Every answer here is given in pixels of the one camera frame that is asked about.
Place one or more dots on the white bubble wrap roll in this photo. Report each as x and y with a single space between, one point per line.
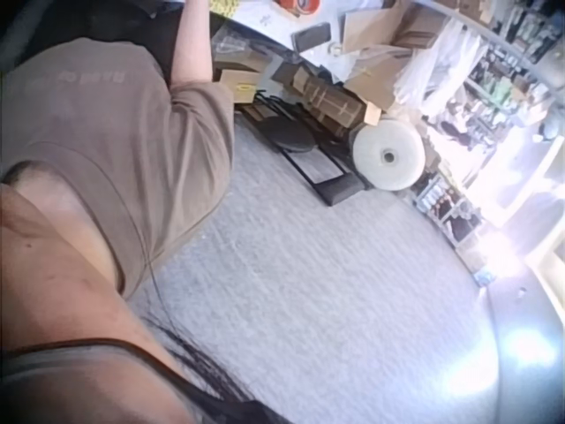
388 155

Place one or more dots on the black phone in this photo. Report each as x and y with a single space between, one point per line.
312 35

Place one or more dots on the small cardboard box yellow label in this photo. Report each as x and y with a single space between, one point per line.
238 86

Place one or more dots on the white plastic bags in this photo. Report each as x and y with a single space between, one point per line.
441 70

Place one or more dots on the clear tape roll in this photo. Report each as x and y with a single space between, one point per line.
335 47

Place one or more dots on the black round stool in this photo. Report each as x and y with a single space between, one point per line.
284 132

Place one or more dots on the stack of flat cardboard boxes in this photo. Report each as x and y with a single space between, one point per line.
329 99

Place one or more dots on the low shelf with goods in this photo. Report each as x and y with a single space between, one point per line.
450 212

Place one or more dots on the orange tape roll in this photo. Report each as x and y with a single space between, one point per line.
293 6

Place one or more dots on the clear plastic sheet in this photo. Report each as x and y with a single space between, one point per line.
247 46

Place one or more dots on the shelf with bottles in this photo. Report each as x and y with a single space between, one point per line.
507 66

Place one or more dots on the open cardboard box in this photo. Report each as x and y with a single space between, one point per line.
388 26

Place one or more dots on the yellow patterned packet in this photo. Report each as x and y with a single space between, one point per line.
224 6

